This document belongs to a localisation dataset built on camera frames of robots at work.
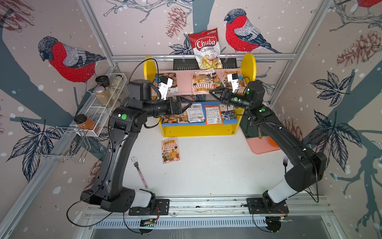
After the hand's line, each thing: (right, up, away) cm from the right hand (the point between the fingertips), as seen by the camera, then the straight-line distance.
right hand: (210, 93), depth 68 cm
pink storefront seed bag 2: (-15, -12, +24) cm, 31 cm away
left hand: (-10, -5, -10) cm, 15 cm away
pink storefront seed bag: (-23, -34, +27) cm, 49 cm away
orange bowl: (+24, -22, -10) cm, 34 cm away
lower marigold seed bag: (-23, -13, +24) cm, 36 cm away
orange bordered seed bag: (+5, -10, +27) cm, 29 cm away
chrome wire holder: (-58, -22, -11) cm, 63 cm away
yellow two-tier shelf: (-6, -19, +38) cm, 43 cm away
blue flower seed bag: (+16, -10, +26) cm, 32 cm away
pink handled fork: (-44, -39, +21) cm, 63 cm away
